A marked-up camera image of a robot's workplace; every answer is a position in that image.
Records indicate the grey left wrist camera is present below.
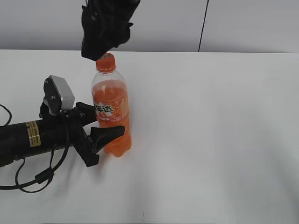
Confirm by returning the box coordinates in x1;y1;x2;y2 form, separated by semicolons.
43;75;75;116

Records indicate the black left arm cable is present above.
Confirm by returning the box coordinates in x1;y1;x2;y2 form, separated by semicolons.
0;105;70;194

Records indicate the orange soda bottle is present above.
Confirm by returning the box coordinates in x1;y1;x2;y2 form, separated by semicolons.
91;70;132;157

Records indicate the orange bottle cap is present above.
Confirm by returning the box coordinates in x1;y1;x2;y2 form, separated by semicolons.
96;53;116;73

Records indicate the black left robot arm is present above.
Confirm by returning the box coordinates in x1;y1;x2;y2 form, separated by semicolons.
0;103;125;167

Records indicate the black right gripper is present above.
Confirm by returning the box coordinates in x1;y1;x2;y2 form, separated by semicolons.
81;0;140;61

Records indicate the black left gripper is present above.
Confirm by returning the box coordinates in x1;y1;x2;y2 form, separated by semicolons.
38;102;125;167

